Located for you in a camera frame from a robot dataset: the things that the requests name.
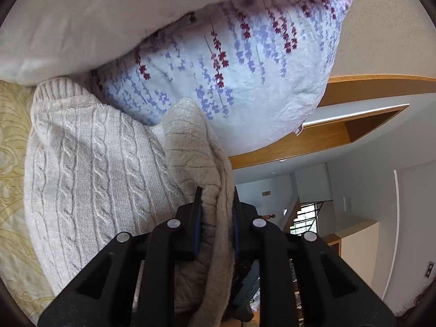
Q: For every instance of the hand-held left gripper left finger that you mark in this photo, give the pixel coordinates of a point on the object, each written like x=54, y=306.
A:
x=197, y=224

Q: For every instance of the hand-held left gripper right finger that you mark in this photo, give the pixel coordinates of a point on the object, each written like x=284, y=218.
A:
x=236, y=231

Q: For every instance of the black stair railing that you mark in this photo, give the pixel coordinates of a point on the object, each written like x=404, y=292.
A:
x=308, y=216

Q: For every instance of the white purple floral print pillow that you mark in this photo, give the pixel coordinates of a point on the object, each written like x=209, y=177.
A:
x=255, y=75

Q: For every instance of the dark hair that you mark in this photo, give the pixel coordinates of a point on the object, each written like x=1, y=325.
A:
x=420, y=308

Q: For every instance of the yellow orange patterned bed sheet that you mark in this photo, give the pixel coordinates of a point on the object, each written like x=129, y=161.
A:
x=13, y=143

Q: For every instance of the pale pink floral pillow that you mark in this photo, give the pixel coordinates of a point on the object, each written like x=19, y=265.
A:
x=85, y=24

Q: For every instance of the white wall plate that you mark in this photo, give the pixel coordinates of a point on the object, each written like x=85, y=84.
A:
x=348, y=203

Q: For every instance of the wall light switch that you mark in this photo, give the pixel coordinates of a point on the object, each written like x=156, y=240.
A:
x=430, y=269

